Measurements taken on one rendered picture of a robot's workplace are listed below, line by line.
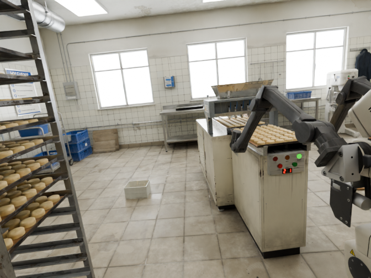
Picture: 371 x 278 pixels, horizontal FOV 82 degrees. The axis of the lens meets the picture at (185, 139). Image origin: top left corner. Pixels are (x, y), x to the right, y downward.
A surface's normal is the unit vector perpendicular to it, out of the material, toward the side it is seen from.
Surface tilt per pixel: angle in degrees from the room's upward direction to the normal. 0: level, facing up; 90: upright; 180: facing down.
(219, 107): 90
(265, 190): 90
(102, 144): 66
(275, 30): 90
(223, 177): 90
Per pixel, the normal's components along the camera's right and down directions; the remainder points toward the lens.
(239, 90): 0.11, 0.61
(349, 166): 0.07, 0.07
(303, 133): -0.98, 0.00
